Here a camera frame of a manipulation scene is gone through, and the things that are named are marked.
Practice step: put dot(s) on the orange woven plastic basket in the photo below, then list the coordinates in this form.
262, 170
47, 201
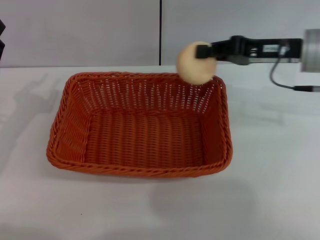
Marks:
142, 140

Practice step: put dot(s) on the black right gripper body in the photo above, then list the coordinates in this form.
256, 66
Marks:
262, 48

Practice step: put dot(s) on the pale peach steamed bun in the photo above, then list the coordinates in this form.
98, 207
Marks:
192, 70

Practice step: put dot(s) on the silver right arm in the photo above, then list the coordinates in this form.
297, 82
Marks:
312, 50

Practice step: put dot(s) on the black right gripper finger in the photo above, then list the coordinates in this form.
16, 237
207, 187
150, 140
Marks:
203, 51

